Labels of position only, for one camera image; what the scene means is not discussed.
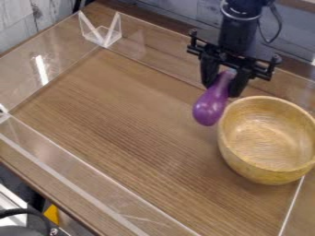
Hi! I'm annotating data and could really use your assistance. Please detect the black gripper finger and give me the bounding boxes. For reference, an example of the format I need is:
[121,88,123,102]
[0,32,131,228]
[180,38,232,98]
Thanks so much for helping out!
[200,56,219,89]
[228,68,252,98]

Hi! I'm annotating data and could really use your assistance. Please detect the brown wooden bowl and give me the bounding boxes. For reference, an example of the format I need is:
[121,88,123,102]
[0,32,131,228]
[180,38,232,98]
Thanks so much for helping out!
[217,96,315,185]

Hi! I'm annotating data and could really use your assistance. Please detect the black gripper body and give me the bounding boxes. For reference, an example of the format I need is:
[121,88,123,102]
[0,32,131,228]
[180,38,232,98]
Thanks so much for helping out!
[187,29,281,81]

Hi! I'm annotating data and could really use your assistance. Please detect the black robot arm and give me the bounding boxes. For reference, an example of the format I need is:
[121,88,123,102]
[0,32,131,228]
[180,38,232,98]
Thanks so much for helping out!
[187,0,283,98]

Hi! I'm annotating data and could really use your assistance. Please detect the clear acrylic enclosure wall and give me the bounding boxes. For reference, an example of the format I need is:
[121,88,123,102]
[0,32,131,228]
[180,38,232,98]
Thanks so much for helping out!
[0,6,315,236]

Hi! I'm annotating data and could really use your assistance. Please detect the clear acrylic corner bracket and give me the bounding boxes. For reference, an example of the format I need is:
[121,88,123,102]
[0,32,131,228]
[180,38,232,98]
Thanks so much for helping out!
[77,12,121,48]

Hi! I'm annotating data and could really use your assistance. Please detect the black cable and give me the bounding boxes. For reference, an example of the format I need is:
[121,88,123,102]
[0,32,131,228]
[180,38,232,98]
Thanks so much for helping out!
[0,207,50,236]

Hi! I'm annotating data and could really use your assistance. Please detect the purple toy eggplant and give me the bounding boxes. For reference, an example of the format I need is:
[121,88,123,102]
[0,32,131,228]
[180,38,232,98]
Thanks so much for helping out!
[192,69,236,126]

